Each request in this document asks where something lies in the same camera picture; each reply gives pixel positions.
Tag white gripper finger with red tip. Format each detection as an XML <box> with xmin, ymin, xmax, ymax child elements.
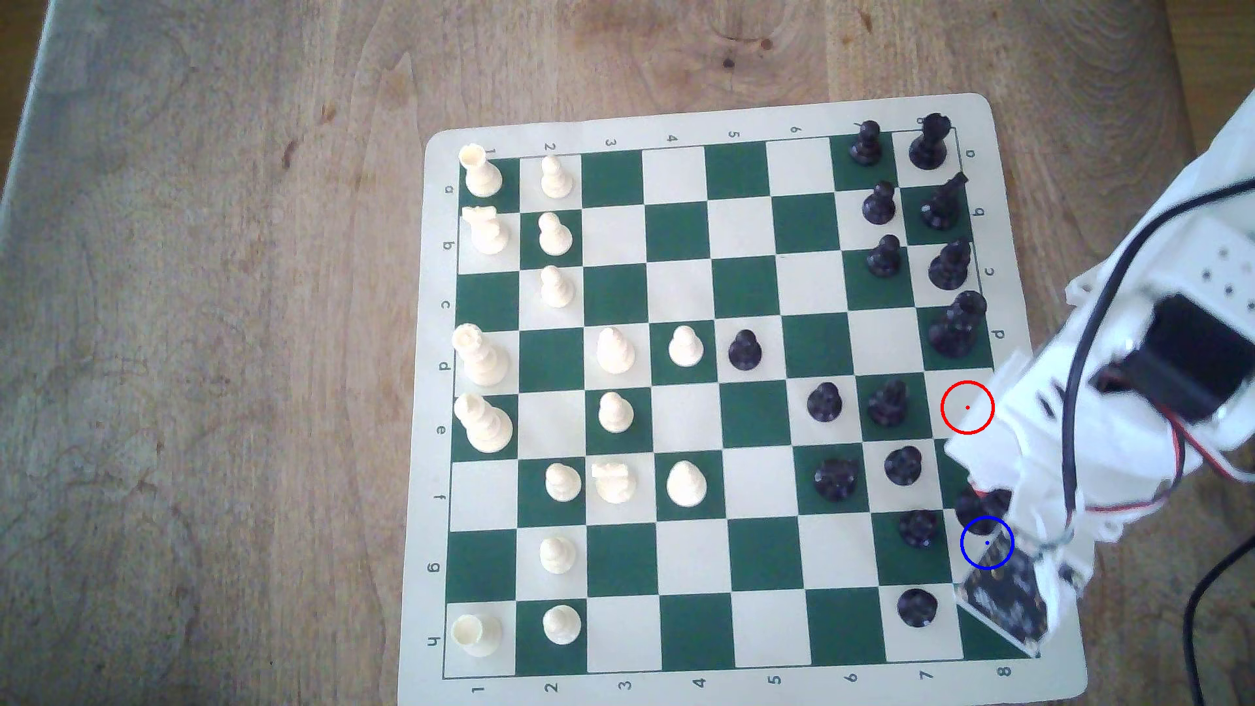
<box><xmin>943</xmin><ymin>429</ymin><xmax>1027</xmax><ymax>490</ymax></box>

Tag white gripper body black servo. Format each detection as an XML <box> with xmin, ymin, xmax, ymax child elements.
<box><xmin>990</xmin><ymin>290</ymin><xmax>1255</xmax><ymax>596</ymax></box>

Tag black chess king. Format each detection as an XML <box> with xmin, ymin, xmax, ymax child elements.
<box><xmin>954</xmin><ymin>486</ymin><xmax>1014</xmax><ymax>537</ymax></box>

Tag black chess bishop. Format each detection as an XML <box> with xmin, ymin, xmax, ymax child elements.
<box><xmin>928</xmin><ymin>237</ymin><xmax>973</xmax><ymax>292</ymax></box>
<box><xmin>867</xmin><ymin>379</ymin><xmax>909</xmax><ymax>429</ymax></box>

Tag black chess queen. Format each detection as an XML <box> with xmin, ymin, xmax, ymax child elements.
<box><xmin>928</xmin><ymin>290</ymin><xmax>988</xmax><ymax>359</ymax></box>

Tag black chess knight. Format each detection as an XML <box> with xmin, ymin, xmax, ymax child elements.
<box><xmin>920</xmin><ymin>173</ymin><xmax>970</xmax><ymax>231</ymax></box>
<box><xmin>814</xmin><ymin>459</ymin><xmax>860</xmax><ymax>502</ymax></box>

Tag white chess bishop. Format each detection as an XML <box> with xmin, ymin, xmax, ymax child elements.
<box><xmin>596</xmin><ymin>326</ymin><xmax>637</xmax><ymax>375</ymax></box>
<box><xmin>667</xmin><ymin>460</ymin><xmax>708</xmax><ymax>508</ymax></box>

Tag black chess rook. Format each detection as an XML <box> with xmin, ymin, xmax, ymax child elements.
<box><xmin>908</xmin><ymin>112</ymin><xmax>952</xmax><ymax>171</ymax></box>

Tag white chess knight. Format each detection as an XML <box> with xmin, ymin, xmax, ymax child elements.
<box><xmin>463</xmin><ymin>205</ymin><xmax>511</xmax><ymax>257</ymax></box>
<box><xmin>591</xmin><ymin>462</ymin><xmax>639</xmax><ymax>505</ymax></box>

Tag green and white chess mat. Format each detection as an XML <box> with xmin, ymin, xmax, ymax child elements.
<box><xmin>397</xmin><ymin>93</ymin><xmax>1090</xmax><ymax>706</ymax></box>

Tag white chess king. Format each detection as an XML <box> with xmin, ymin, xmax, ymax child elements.
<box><xmin>453</xmin><ymin>393</ymin><xmax>514</xmax><ymax>454</ymax></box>

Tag white chess queen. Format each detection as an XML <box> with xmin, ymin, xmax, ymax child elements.
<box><xmin>452</xmin><ymin>324</ymin><xmax>511</xmax><ymax>388</ymax></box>

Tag white chess rook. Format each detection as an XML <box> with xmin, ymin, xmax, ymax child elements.
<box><xmin>459</xmin><ymin>143</ymin><xmax>504</xmax><ymax>198</ymax></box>
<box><xmin>454</xmin><ymin>614</ymin><xmax>502</xmax><ymax>658</ymax></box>

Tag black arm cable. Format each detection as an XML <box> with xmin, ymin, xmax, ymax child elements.
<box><xmin>1062</xmin><ymin>179</ymin><xmax>1255</xmax><ymax>516</ymax></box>

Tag gripper camera circuit board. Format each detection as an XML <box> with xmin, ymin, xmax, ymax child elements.
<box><xmin>955</xmin><ymin>544</ymin><xmax>1052</xmax><ymax>657</ymax></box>

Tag red and white servo wires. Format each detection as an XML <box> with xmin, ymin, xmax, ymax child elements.
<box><xmin>1073</xmin><ymin>407</ymin><xmax>1255</xmax><ymax>518</ymax></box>

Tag black cable on table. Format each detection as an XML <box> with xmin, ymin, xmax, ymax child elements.
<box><xmin>1182</xmin><ymin>546</ymin><xmax>1255</xmax><ymax>706</ymax></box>

